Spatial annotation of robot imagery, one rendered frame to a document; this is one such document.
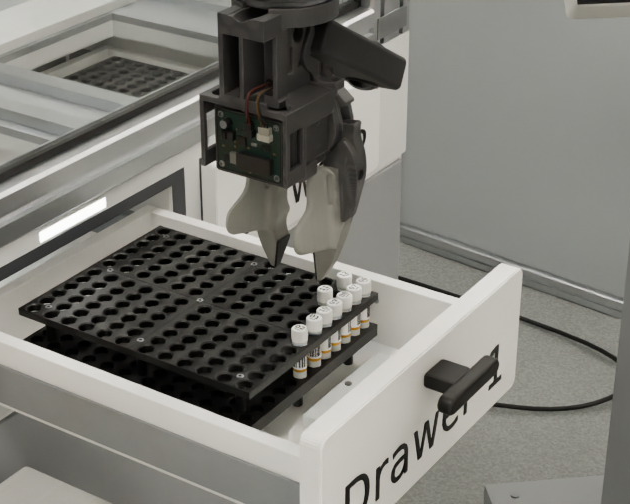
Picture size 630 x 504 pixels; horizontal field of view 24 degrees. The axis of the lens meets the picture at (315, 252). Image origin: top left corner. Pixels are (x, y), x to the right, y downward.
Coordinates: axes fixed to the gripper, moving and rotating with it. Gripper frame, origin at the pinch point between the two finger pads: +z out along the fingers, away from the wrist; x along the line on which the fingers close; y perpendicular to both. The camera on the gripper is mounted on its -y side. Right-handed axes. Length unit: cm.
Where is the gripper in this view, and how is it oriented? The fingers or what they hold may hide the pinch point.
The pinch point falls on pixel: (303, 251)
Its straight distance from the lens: 106.3
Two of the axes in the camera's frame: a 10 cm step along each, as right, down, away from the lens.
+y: -5.5, 3.8, -7.4
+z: 0.0, 8.9, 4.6
